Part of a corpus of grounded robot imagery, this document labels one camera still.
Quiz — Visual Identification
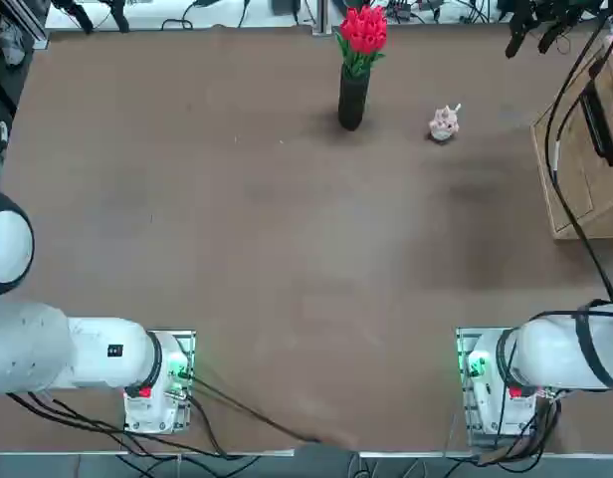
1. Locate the black cable across table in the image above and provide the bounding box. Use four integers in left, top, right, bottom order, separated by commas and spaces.
189, 375, 322, 444

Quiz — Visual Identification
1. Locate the red tulip bouquet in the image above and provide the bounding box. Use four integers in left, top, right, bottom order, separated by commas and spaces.
334, 4, 389, 80

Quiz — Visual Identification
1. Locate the pink doll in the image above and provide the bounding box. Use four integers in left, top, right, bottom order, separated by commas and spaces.
428, 103, 463, 144

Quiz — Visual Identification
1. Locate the aluminium profile post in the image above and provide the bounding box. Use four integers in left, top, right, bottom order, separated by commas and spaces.
311, 0, 336, 36

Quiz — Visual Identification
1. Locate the black cylindrical vase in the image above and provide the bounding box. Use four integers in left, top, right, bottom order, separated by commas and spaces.
337, 63, 371, 132

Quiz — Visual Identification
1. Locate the long black arm cable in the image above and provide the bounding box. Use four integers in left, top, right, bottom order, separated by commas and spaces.
544, 14, 613, 305

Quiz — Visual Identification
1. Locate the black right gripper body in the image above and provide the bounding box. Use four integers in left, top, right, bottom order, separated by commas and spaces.
499, 0, 611, 24

